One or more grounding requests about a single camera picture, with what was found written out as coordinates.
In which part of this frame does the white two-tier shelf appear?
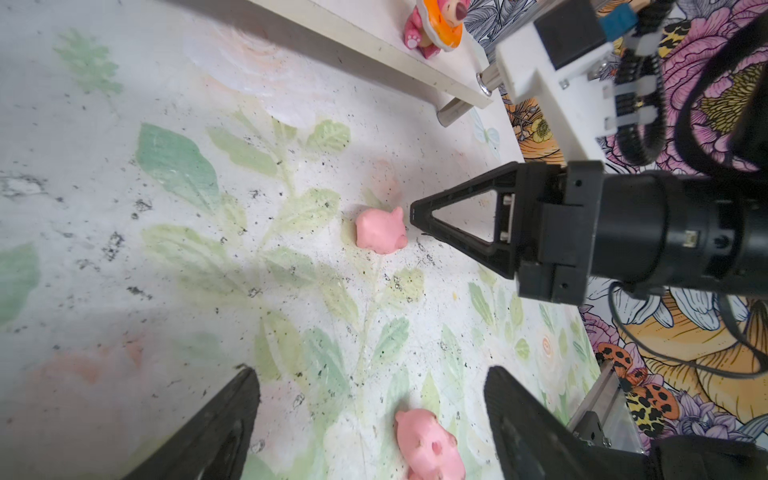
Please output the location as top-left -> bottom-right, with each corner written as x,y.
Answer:
255,0 -> 492,108

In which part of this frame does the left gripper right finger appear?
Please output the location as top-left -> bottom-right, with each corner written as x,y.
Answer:
484,366 -> 647,479

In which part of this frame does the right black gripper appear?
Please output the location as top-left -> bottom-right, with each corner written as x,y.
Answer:
410,161 -> 767,305

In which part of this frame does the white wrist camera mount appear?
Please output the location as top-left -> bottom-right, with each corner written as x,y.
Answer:
494,0 -> 649,163

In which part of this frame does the small pink pig toy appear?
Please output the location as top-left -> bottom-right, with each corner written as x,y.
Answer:
355,207 -> 408,255
395,409 -> 466,480

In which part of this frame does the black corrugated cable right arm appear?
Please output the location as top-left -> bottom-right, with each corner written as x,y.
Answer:
611,0 -> 676,168

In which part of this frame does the aluminium front rail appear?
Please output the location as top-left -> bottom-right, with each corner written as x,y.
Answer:
567,362 -> 644,453

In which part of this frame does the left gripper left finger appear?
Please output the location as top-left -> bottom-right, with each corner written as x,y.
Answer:
126,367 -> 260,480

